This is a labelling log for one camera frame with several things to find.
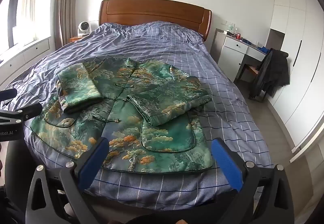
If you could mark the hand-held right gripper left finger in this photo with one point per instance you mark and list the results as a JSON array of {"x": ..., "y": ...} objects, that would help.
[{"x": 93, "y": 163}]

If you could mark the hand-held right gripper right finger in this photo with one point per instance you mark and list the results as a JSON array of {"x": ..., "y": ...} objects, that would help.
[{"x": 226, "y": 164}]

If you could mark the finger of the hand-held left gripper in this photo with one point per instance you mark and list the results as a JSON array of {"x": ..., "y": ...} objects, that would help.
[
  {"x": 7, "y": 94},
  {"x": 27, "y": 112}
]

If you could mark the green patterned padded jacket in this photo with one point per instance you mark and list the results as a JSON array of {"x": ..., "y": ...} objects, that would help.
[{"x": 157, "y": 138}]

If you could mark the white window cabinet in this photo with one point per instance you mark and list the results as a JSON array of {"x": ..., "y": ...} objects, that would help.
[{"x": 30, "y": 54}]

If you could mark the window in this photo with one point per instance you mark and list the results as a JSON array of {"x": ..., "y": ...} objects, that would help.
[{"x": 15, "y": 19}]

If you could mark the wooden nightstand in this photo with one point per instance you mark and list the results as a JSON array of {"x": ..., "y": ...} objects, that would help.
[{"x": 76, "y": 38}]

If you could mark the wooden chair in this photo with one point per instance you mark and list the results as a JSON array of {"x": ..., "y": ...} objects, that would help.
[{"x": 251, "y": 69}]

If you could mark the dark jacket on chair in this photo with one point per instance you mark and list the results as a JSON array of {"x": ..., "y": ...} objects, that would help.
[{"x": 273, "y": 72}]

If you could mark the brown curtain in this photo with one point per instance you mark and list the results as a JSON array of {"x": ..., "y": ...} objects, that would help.
[{"x": 67, "y": 3}]

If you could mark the white desk with drawers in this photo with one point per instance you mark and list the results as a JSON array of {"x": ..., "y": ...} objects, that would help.
[{"x": 232, "y": 54}]

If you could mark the blue item on desk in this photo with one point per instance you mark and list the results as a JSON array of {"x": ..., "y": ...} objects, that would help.
[{"x": 264, "y": 49}]

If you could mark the white wardrobe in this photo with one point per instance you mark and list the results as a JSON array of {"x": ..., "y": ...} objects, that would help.
[{"x": 298, "y": 62}]

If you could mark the clear glass bottle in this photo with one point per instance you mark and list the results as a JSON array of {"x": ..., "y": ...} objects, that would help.
[{"x": 230, "y": 27}]

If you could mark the blue checked duvet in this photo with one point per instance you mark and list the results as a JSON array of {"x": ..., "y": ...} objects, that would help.
[{"x": 164, "y": 41}]

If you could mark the wooden bed headboard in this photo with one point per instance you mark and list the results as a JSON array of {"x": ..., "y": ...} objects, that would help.
[{"x": 151, "y": 13}]

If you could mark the white round camera device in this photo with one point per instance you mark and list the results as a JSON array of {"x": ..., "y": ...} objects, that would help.
[{"x": 83, "y": 27}]

